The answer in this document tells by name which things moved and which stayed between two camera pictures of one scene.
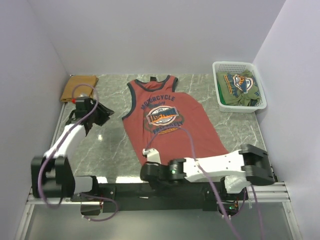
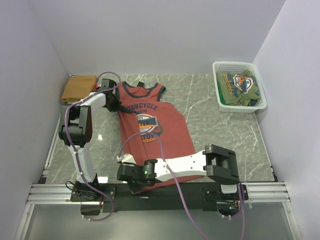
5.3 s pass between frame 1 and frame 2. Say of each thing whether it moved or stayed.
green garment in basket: stayed
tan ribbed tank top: stayed
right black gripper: moved
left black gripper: moved
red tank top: moved
